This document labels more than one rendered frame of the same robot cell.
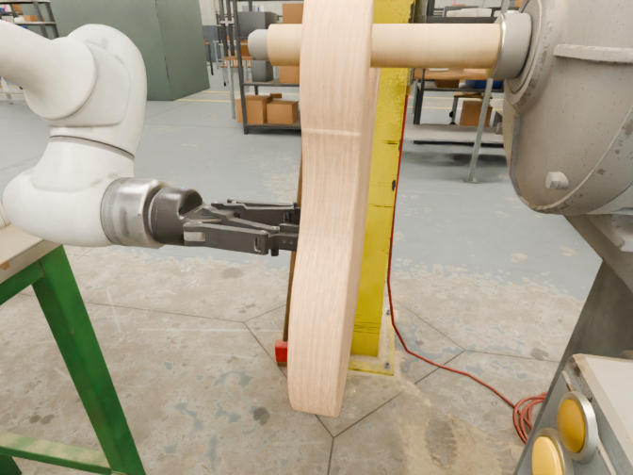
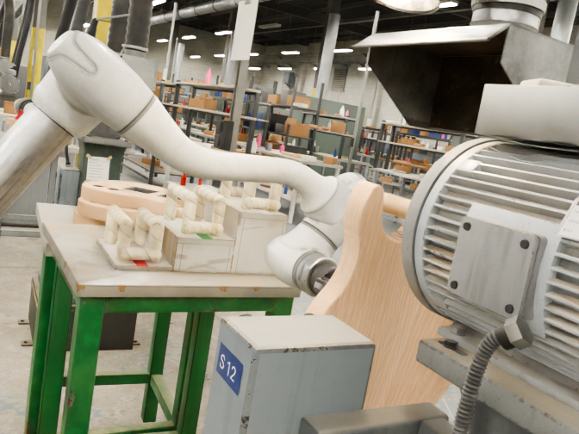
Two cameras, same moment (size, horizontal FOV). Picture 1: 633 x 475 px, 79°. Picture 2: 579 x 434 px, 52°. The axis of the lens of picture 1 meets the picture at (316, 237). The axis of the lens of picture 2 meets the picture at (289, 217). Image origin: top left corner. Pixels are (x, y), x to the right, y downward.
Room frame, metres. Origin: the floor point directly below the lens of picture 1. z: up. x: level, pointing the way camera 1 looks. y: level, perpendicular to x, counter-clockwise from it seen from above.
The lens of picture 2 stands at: (-0.40, -0.63, 1.35)
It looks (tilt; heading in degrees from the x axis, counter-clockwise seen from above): 9 degrees down; 49
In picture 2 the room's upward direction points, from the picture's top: 10 degrees clockwise
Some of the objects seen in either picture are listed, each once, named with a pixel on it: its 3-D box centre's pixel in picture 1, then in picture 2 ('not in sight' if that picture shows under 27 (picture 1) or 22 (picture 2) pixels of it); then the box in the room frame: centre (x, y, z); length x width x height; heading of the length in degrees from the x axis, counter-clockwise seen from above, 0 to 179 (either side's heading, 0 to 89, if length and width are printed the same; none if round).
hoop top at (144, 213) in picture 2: not in sight; (150, 219); (0.36, 0.80, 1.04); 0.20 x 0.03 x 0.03; 78
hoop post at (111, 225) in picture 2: not in sight; (111, 226); (0.29, 0.90, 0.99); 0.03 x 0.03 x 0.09
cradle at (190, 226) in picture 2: not in sight; (203, 227); (0.45, 0.68, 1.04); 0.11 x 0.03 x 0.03; 169
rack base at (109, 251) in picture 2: not in sight; (133, 253); (0.32, 0.80, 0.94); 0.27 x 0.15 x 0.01; 79
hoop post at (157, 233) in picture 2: not in sight; (155, 243); (0.34, 0.71, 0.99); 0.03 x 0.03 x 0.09
